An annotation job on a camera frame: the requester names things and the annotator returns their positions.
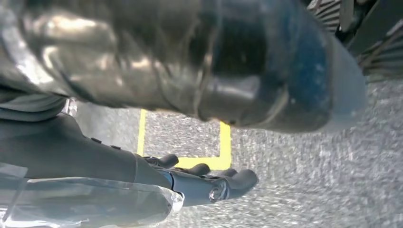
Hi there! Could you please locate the yellow floor tape marking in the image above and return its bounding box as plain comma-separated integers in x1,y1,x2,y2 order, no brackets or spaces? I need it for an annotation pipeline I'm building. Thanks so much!
136,109,232,171

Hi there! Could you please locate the white grooved plate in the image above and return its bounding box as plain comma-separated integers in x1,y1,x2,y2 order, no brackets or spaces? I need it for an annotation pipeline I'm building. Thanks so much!
357,19,403,80
307,0,343,35

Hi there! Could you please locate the dark metal bar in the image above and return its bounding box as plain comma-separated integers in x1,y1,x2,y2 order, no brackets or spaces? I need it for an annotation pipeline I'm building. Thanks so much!
335,0,403,58

